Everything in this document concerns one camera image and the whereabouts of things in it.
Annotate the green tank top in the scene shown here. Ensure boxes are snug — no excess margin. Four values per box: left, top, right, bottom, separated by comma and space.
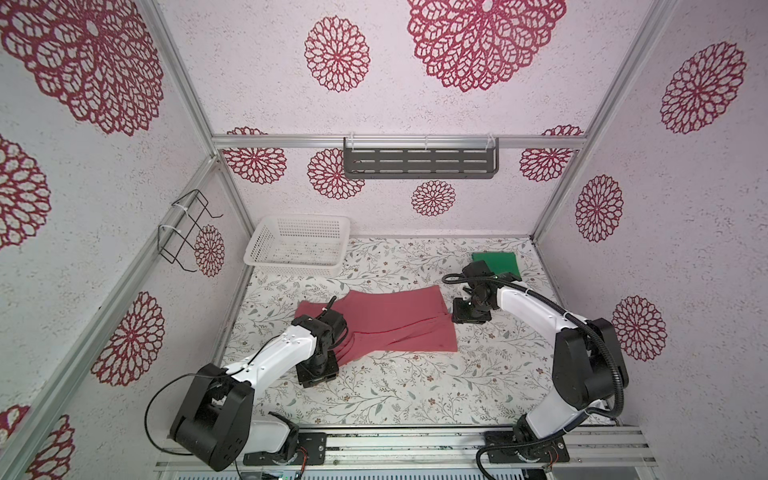
472, 251, 522, 281

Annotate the pink red tank top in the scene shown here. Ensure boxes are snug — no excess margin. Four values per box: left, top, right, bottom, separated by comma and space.
332, 286, 458, 366

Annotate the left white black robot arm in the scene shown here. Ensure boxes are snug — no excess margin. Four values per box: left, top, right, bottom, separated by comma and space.
169, 307, 348, 471

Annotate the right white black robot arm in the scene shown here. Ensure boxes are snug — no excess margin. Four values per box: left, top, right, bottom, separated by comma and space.
442, 261, 629, 443

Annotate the white plastic laundry basket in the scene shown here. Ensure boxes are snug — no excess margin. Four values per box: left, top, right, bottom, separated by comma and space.
243, 214, 351, 277

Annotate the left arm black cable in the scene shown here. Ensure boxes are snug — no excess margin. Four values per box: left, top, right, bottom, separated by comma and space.
143, 295, 338, 480

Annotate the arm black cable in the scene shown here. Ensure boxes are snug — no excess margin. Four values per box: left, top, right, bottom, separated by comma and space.
143, 295, 338, 480
442, 272, 626, 480

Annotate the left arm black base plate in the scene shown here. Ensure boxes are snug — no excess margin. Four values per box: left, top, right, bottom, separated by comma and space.
243, 431, 328, 467

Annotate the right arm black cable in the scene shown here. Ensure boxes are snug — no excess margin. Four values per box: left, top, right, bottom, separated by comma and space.
442, 272, 626, 480

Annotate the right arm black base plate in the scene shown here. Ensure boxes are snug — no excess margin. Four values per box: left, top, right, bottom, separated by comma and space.
480, 430, 571, 464

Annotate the dark grey wall shelf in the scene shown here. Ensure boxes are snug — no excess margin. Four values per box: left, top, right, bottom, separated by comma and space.
342, 138, 499, 180

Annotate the black wire wall rack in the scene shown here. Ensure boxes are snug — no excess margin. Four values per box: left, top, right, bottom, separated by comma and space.
155, 189, 222, 273

